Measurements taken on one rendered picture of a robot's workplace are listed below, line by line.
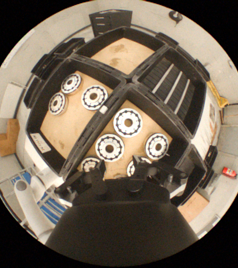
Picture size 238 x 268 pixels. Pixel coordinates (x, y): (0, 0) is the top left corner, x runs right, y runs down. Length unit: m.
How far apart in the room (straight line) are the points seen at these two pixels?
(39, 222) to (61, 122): 0.40
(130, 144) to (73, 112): 0.27
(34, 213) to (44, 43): 3.29
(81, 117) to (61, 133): 0.12
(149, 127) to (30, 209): 0.53
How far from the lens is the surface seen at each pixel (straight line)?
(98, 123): 0.21
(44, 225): 0.33
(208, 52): 3.42
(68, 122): 0.37
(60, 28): 3.47
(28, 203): 0.37
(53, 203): 2.09
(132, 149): 0.32
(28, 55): 3.12
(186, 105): 0.48
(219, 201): 2.93
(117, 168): 0.35
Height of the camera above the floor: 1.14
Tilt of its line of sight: 87 degrees down
